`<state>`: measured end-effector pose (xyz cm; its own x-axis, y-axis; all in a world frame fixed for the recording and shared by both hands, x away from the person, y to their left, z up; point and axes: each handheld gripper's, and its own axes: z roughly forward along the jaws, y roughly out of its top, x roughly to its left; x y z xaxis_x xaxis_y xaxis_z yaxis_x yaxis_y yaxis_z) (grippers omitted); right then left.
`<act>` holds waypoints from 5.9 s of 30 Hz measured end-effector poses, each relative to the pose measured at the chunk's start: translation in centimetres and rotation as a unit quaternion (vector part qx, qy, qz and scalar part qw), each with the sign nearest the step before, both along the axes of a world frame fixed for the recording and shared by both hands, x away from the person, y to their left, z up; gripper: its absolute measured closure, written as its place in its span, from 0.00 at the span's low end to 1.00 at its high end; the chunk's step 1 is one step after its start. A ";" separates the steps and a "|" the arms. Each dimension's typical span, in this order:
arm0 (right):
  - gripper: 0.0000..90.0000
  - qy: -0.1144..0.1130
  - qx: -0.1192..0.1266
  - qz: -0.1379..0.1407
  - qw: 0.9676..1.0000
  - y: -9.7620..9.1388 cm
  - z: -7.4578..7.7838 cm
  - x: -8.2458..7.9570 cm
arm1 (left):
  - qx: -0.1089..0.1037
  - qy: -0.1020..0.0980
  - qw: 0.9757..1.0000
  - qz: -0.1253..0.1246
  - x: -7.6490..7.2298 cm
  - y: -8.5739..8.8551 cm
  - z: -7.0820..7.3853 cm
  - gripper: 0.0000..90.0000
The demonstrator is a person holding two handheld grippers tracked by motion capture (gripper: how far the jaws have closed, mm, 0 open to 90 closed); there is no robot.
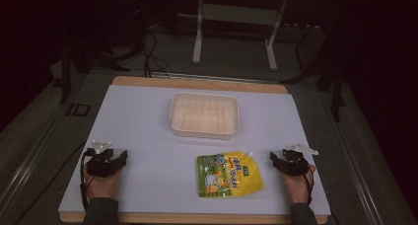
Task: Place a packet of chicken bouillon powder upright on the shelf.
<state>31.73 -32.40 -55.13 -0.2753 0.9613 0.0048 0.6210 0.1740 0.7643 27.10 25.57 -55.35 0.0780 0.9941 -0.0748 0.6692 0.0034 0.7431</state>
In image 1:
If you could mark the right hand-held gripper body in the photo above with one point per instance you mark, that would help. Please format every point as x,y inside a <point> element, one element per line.
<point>295,164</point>

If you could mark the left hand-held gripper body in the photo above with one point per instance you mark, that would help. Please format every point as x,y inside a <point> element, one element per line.
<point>100,162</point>

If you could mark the person's right hand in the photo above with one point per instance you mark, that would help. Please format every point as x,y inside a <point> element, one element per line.
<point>297,187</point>

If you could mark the person's left hand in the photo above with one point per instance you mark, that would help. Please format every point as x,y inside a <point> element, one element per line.
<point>102,185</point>

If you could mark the white table mat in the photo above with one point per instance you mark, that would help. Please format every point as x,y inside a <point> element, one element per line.
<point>148,126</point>

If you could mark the yellow spouted pouch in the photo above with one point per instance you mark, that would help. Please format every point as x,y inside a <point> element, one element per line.
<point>230,177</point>

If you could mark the white plastic basket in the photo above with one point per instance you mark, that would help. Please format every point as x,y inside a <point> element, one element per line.
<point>204,115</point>

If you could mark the black stand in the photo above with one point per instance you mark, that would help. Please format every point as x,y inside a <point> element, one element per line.
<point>332,73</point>
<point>67,72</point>

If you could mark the white metal stand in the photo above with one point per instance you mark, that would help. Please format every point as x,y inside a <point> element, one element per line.
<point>235,14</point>

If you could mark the black floor bracket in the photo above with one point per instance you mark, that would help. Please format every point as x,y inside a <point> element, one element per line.
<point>79,110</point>

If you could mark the metal floor rail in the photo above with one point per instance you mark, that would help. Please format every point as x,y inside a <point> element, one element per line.
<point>356,159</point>
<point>29,162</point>

